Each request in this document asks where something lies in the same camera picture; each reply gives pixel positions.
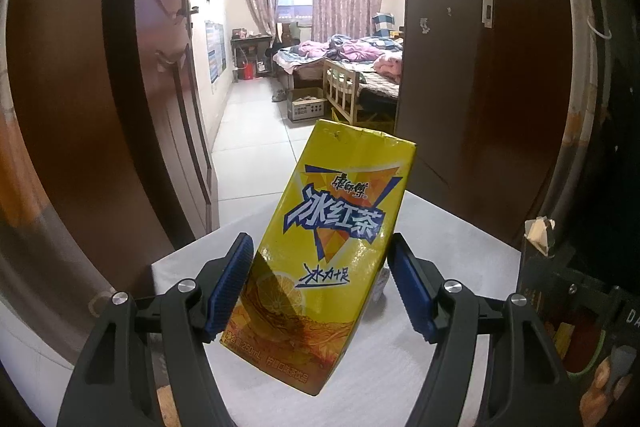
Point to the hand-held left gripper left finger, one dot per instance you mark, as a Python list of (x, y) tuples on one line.
[(230, 289)]

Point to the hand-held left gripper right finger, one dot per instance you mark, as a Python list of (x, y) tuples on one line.
[(410, 289)]

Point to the yellow iced tea carton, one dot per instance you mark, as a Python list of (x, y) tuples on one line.
[(320, 257)]

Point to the white crumpled paper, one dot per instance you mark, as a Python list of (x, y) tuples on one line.
[(381, 282)]

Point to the torn cardboard piece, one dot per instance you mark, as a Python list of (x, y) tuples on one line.
[(540, 234)]

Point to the yellow plastic crate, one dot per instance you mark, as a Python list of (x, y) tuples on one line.
[(377, 119)]

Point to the cardboard box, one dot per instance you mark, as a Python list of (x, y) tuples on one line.
[(306, 106)]

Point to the pair of slippers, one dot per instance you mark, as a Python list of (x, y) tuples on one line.
[(279, 96)]

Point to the wooden chair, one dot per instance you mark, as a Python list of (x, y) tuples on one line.
[(342, 89)]

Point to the brown door with latch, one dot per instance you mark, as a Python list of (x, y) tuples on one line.
[(475, 82)]

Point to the red bucket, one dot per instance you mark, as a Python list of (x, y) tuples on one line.
[(245, 72)]

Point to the bed with purple bedding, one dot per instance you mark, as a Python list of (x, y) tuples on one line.
[(345, 57)]

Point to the dark wooden desk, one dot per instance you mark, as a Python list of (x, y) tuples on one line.
[(250, 44)]

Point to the plaid pillow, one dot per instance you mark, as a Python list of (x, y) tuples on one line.
[(384, 24)]

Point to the wall poster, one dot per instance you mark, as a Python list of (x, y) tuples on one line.
[(215, 52)]

